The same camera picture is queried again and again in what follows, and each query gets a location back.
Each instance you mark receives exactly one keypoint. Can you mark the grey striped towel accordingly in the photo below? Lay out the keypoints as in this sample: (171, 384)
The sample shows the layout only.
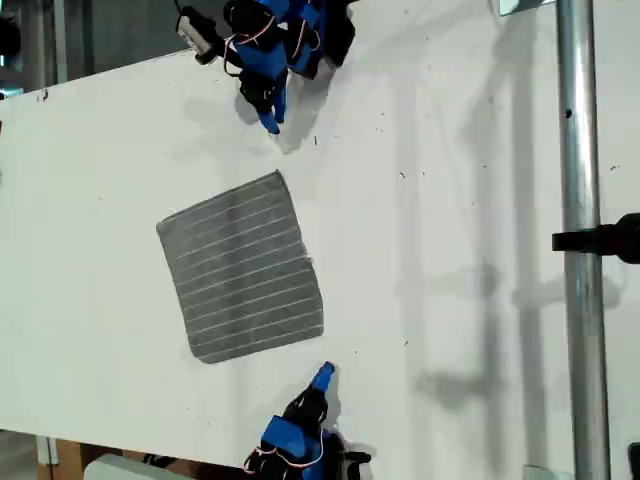
(240, 265)

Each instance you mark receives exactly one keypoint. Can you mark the white box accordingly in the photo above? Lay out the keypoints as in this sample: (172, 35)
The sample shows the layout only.
(110, 470)

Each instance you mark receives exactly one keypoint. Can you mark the grey background pole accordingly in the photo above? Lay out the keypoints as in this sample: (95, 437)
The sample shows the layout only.
(60, 40)

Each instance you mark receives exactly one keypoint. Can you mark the wooden table leg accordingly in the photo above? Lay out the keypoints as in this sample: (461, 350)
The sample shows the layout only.
(67, 460)

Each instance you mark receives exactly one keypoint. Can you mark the black round object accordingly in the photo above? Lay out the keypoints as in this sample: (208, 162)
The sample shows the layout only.
(9, 35)

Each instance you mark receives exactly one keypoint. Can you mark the small black object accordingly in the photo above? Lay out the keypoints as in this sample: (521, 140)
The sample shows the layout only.
(634, 462)

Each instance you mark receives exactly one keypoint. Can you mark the black clamp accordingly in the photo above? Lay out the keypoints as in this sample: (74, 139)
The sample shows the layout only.
(615, 237)

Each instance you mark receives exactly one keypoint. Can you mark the black camera stalk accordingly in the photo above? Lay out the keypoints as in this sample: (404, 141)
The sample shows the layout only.
(220, 48)

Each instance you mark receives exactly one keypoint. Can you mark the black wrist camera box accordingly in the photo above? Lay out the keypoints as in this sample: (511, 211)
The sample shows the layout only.
(192, 30)
(359, 462)

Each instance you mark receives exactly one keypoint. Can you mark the steel post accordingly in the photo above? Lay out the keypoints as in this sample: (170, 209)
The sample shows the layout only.
(582, 150)

